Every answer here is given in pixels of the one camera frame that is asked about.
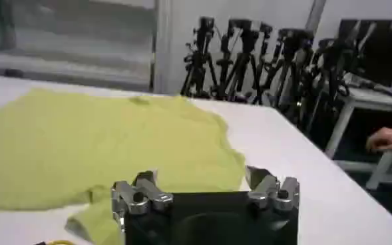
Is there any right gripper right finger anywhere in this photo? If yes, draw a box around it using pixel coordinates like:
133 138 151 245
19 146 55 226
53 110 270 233
245 165 300 212

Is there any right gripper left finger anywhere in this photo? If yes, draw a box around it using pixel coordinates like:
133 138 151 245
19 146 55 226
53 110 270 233
110 170 175 217

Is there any yellow-green shirt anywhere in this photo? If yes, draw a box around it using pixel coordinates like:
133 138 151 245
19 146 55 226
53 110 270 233
0 88 246 245

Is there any person's hand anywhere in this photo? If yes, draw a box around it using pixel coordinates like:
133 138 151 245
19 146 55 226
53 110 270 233
365 126 392 153

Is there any white side desk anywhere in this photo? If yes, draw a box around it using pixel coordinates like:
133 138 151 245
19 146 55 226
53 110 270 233
325 85 392 191

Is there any empty grey display shelf cabinet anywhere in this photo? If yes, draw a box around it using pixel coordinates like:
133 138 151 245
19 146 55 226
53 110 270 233
0 0 160 93

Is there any black monitor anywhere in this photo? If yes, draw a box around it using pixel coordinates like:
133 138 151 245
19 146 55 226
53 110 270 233
337 19 392 85

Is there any black tripod with camera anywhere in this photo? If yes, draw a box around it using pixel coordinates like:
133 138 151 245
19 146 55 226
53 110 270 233
215 18 274 104
270 28 316 127
180 16 218 99
307 38 351 140

